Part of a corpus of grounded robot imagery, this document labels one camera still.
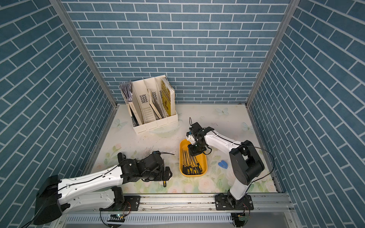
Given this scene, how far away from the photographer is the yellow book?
3.13ft

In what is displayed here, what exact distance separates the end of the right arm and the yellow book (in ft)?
0.97

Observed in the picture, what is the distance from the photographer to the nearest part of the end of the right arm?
0.66 metres
